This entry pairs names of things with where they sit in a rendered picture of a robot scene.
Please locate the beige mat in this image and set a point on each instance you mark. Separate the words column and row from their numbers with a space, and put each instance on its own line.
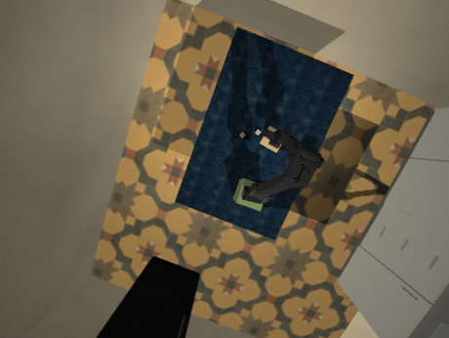
column 265, row 141

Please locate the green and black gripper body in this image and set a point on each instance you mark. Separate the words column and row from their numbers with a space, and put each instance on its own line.
column 274, row 145

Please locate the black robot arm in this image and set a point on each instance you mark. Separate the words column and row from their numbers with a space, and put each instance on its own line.
column 302, row 165

